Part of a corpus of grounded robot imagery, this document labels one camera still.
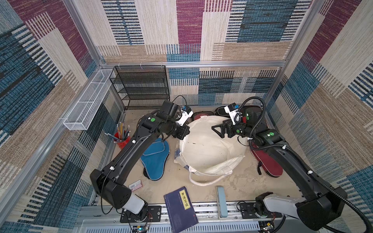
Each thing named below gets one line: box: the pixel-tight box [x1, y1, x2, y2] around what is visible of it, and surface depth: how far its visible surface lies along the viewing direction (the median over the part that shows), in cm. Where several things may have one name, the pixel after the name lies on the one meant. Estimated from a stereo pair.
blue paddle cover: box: [139, 137, 170, 182], surface depth 91 cm
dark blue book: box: [163, 186, 199, 233], surface depth 76 cm
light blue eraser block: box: [217, 186, 228, 218], surface depth 75 cm
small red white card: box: [128, 179, 144, 192], surface depth 83 cm
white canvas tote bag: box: [173, 115, 246, 186], surface depth 81 cm
